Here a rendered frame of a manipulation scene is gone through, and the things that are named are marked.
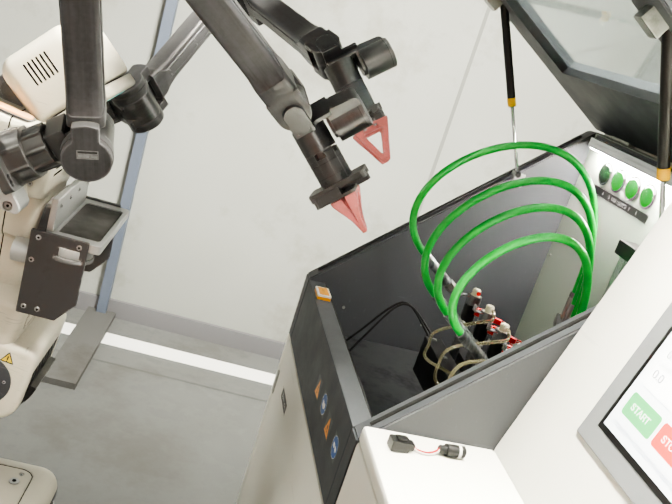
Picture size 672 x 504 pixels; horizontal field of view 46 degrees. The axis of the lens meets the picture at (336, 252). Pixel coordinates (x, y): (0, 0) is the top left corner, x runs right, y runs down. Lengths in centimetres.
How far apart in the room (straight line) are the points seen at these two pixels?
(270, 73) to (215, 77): 207
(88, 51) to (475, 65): 233
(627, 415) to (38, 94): 103
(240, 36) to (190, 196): 223
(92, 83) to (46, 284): 42
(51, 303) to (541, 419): 86
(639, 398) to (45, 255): 98
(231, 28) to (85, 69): 22
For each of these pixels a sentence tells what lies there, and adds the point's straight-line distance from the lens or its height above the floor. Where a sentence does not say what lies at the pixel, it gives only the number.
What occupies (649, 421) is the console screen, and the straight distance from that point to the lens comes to 107.
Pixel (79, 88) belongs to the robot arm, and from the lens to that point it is 123.
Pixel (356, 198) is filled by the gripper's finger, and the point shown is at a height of 127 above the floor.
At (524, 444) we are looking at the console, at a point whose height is 103.
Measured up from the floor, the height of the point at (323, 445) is 84.
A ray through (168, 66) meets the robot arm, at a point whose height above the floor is 133.
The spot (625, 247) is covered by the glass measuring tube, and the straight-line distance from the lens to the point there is 161.
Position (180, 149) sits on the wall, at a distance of 334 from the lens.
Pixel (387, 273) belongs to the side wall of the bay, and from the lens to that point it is 185.
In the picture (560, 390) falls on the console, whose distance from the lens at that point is 123.
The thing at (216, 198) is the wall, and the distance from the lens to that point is 337.
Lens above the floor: 155
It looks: 17 degrees down
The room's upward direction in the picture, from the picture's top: 18 degrees clockwise
